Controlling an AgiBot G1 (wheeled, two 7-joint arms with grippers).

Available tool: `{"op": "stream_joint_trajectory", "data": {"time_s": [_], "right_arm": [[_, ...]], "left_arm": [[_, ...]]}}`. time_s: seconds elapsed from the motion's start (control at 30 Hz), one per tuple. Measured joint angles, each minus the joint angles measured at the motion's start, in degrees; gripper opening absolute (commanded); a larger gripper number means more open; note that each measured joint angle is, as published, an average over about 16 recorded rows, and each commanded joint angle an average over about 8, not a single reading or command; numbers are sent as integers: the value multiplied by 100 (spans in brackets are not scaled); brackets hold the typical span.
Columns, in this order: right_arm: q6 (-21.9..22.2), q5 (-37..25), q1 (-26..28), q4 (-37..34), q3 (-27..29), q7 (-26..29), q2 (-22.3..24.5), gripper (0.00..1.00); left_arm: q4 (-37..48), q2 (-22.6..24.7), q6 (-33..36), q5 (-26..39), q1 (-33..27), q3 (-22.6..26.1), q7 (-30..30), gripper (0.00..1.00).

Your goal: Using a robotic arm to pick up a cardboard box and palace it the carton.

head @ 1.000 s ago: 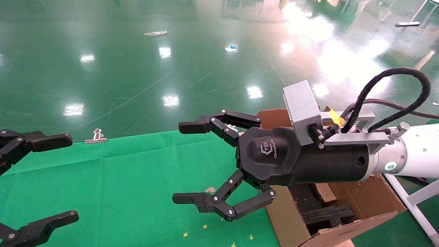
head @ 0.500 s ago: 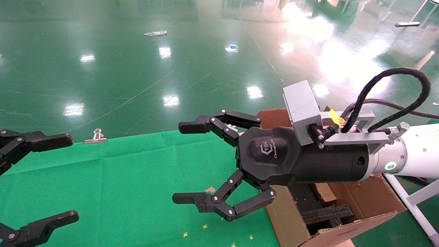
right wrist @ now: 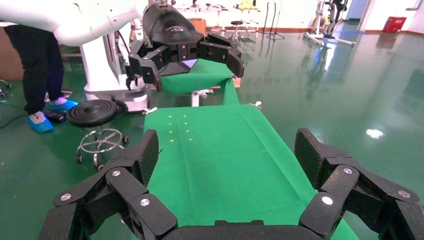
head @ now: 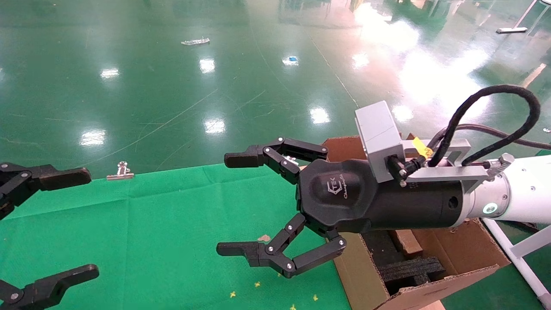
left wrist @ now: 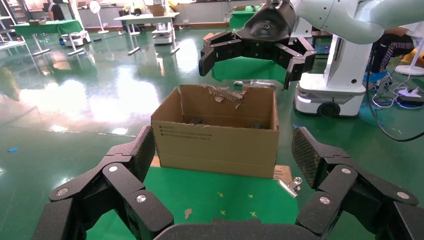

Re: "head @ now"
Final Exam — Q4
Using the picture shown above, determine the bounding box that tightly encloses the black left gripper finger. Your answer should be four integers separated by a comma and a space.
0, 163, 92, 221
0, 264, 100, 310

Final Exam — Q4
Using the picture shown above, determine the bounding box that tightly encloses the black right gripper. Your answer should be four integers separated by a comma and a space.
216, 138, 467, 279

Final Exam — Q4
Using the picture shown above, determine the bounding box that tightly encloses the small brown cardboard box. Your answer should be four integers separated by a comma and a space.
390, 229, 424, 257

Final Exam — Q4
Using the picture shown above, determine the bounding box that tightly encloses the large open cardboard carton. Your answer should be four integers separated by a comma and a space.
322, 133, 511, 310

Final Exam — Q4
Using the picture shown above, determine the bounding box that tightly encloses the green felt cloth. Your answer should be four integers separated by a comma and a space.
0, 164, 351, 310

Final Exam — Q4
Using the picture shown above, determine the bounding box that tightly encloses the black foam insert block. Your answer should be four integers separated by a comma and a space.
378, 257, 446, 295

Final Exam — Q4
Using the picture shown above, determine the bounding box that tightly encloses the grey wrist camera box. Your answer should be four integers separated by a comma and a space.
355, 101, 406, 184

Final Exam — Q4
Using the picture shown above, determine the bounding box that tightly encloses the yellow cable tag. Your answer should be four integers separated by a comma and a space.
412, 138, 435, 159

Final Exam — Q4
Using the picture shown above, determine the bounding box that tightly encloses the grey metal camera bracket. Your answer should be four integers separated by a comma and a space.
402, 138, 491, 194

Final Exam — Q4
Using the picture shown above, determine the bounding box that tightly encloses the silver cable connector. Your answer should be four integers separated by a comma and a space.
486, 153, 515, 176

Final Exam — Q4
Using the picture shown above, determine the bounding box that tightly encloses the thin dark cable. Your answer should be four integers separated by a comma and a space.
456, 124, 551, 150

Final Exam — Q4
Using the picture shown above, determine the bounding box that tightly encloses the white pipe frame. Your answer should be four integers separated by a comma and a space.
482, 217, 551, 308

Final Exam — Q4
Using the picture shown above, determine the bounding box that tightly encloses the thick black braided cable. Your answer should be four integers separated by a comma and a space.
428, 85, 541, 167

